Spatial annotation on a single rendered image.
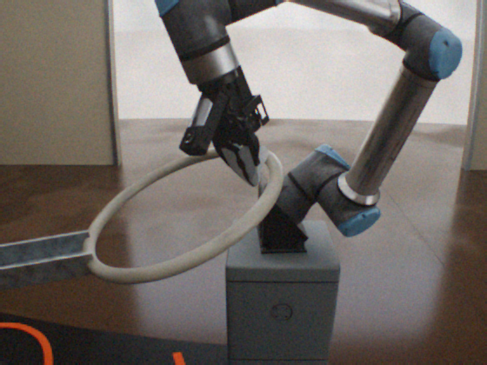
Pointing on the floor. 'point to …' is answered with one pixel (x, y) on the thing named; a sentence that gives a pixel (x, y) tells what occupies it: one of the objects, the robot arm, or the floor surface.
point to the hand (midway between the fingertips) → (250, 182)
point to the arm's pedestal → (282, 301)
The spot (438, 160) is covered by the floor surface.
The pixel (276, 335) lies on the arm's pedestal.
